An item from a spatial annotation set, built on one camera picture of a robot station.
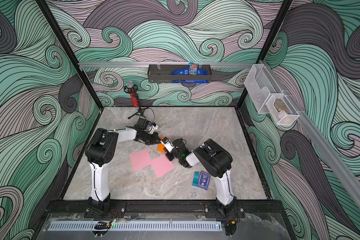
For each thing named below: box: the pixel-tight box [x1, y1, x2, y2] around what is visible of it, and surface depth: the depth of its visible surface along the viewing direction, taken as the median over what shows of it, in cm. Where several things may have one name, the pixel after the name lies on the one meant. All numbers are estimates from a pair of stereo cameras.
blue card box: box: [197, 170, 211, 191], surface depth 83 cm
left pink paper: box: [129, 148, 152, 172], surface depth 96 cm
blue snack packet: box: [171, 62, 210, 83], surface depth 93 cm
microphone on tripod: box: [123, 80, 149, 120], surface depth 103 cm
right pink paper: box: [150, 154, 175, 178], surface depth 90 cm
